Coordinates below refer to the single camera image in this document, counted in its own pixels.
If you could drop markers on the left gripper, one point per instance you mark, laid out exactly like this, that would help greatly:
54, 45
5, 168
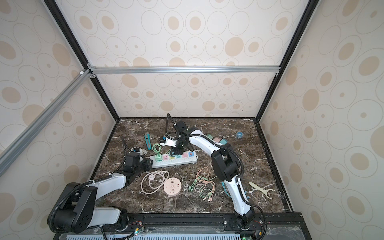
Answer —
147, 164

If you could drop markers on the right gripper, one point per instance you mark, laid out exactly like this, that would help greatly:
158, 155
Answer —
178, 151

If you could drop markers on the light green plug adapter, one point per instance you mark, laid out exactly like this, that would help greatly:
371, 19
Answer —
158, 157

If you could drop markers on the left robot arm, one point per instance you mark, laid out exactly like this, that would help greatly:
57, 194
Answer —
75, 209

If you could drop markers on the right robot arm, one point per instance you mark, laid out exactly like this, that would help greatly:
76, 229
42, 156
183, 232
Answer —
227, 166

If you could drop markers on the white multicolour power strip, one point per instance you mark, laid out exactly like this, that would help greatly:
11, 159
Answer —
186, 158

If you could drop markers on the teal peeler tool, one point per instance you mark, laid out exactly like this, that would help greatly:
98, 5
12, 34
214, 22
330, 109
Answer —
148, 141

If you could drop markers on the pink round socket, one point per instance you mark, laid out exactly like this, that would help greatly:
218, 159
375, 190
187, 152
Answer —
172, 187

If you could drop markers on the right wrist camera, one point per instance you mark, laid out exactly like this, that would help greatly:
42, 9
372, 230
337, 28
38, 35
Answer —
168, 141

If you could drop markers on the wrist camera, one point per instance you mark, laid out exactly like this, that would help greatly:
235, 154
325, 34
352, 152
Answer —
139, 150
168, 141

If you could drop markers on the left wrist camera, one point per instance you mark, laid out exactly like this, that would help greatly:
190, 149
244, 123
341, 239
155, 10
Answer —
139, 150

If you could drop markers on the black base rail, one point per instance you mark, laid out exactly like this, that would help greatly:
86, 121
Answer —
274, 226

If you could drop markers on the rear aluminium rail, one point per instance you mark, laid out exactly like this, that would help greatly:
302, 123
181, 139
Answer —
185, 70

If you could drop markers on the aluminium rail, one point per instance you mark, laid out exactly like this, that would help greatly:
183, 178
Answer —
27, 136
185, 70

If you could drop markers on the left aluminium rail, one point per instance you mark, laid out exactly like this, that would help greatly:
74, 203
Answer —
27, 136

